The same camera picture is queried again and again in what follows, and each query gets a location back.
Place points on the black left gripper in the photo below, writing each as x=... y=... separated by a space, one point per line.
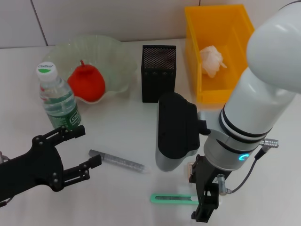
x=33 y=167

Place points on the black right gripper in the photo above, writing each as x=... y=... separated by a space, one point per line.
x=211 y=171

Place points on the mint green utility knife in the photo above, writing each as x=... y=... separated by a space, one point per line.
x=169 y=199

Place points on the clear green-label water bottle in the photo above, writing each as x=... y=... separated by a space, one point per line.
x=58 y=101

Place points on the red-orange fruit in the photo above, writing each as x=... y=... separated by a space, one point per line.
x=87 y=84

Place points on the white paper ball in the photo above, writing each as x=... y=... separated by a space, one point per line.
x=211 y=61

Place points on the beige eraser with barcode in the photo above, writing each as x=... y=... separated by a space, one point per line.
x=189 y=169

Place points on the silver marker pen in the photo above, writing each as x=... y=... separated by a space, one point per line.
x=117 y=161

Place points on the pale green glass fruit plate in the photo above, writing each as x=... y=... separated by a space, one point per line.
x=113 y=61

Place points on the black mesh pen holder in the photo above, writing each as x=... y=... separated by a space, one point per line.
x=157 y=80

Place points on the yellow plastic bin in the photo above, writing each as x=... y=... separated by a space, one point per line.
x=211 y=94

